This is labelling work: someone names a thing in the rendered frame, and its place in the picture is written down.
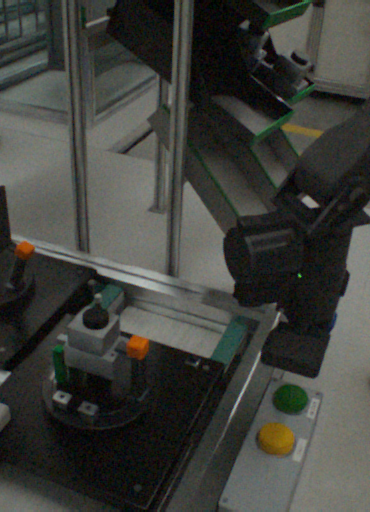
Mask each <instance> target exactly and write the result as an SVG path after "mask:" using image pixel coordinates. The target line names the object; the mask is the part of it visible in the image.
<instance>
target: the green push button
mask: <svg viewBox="0 0 370 512"><path fill-rule="evenodd" d="M307 400H308V396H307V394H306V392H305V391H304V390H303V389H302V387H300V386H298V385H295V384H284V385H281V386H280V387H279V389H278V390H277V393H275V402H277V404H278V406H279V407H280V408H281V409H283V410H285V411H288V412H300V411H302V410H304V409H305V408H306V404H307Z"/></svg>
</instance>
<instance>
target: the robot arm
mask: <svg viewBox="0 0 370 512"><path fill-rule="evenodd" d="M302 191H303V193H304V194H305V195H306V196H308V197H310V198H311V199H312V200H313V201H314V202H316V203H317V204H318V205H319V206H315V207H309V206H308V205H307V204H305V203H304V202H302V201H301V200H300V199H299V198H298V197H297V196H298V195H299V194H301V193H302ZM269 201H270V202H271V203H272V204H273V205H275V206H276V207H277V212H272V213H266V214H261V215H246V216H240V217H237V219H236V227H233V228H231V229H229V231H228V232H226V235H225V237H223V255H224V261H225V264H227V268H228V270H229V272H230V275H231V277H232V278H233V280H234V281H235V283H234V293H233V297H234V298H235V299H237V302H238V305H239V306H241V307H245V308H260V307H262V304H270V303H276V302H277V304H276V311H278V312H280V313H283V315H284V316H285V317H286V319H287V320H288V322H287V323H285V322H282V320H280V322H279V324H278V326H277V327H276V328H273V329H271V330H270V331H269V333H268V335H267V338H266V340H265V342H264V344H263V347H262V349H261V357H260V359H261V361H262V363H263V364H265V365H268V366H272V367H276V368H279V369H283V370H286V372H289V373H294V374H297V375H300V376H304V377H307V378H311V379H315V378H317V377H318V375H319V371H320V368H321V365H322V362H323V358H325V353H326V350H327V348H328V345H329V342H330V338H331V334H330V332H331V331H332V329H333V328H334V325H335V321H336V318H337V313H336V309H337V305H338V301H340V297H343V296H344V295H345V292H346V288H347V285H348V282H349V277H350V274H349V271H348V270H347V269H346V268H347V264H346V262H347V258H348V252H349V247H350V243H351V237H352V233H353V228H355V227H360V226H365V225H370V216H369V215H368V214H367V213H366V212H365V211H364V208H365V207H366V205H367V204H368V202H369V201H370V96H369V97H368V100H367V101H366V102H365V103H363V105H362V106H361V107H360V108H359V109H358V110H357V112H355V113H354V114H353V115H352V116H351V117H350V118H349V119H348V121H344V122H342V123H340V124H338V125H336V126H334V127H332V128H329V129H326V130H325V131H324V132H323V133H322V134H321V135H320V136H319V137H318V138H317V139H315V141H314V142H313V143H312V144H311V145H310V146H308V147H307V148H306V149H305V150H304V151H303V152H302V153H301V155H300V156H299V159H298V160H297V162H296V165H295V167H294V168H293V169H292V171H290V172H289V173H288V175H287V177H286V178H285V179H284V181H283V182H282V183H281V185H280V186H279V187H278V189H277V190H276V191H275V192H273V195H272V196H271V197H270V199H269Z"/></svg>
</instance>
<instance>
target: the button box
mask: <svg viewBox="0 0 370 512"><path fill-rule="evenodd" d="M284 384H295V383H291V382H288V381H285V380H282V379H279V378H274V377H271V379H270V381H269V383H268V385H267V389H266V391H265V394H264V396H263V398H262V401H261V403H259V406H258V409H257V411H256V413H255V416H254V418H253V420H252V424H251V426H250V429H249V431H248V433H247V436H246V438H245V441H243V444H242V446H241V448H240V451H239V453H238V456H237V458H236V461H235V464H234V466H233V468H232V471H231V473H230V475H229V479H227V481H226V483H225V486H224V488H223V491H222V493H221V495H220V499H219V501H218V505H217V512H289V510H290V506H291V503H292V499H293V496H294V492H295V489H296V486H298V483H299V478H300V475H301V472H302V469H303V465H304V461H305V458H306V454H307V451H308V448H309V445H310V440H312V437H313V434H314V431H315V427H316V423H317V419H318V415H319V410H320V405H321V401H322V397H323V394H322V393H321V392H319V391H315V390H312V388H309V387H305V386H302V385H299V384H295V385H298V386H300V387H302V389H303V390H304V391H305V392H306V394H307V396H308V400H307V404H306V408H305V409H304V410H302V411H300V412H288V411H285V410H283V409H281V408H280V407H279V406H278V404H277V402H275V393H277V390H278V389H279V387H280V386H281V385H284ZM270 422H278V424H282V425H284V426H286V427H288V428H289V429H290V430H291V431H292V433H293V436H295V440H293V446H292V449H291V450H290V451H289V452H287V453H285V454H272V453H270V452H268V451H266V450H265V449H264V448H263V447H262V446H260V444H259V439H258V438H259V432H261V429H262V428H263V427H264V426H265V425H267V424H270Z"/></svg>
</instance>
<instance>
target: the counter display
mask: <svg viewBox="0 0 370 512"><path fill-rule="evenodd" d="M11 245H12V242H11V233H10V225H9V216H8V208H7V199H6V191H5V185H0V253H2V252H3V251H4V250H5V249H7V248H8V247H9V246H11Z"/></svg>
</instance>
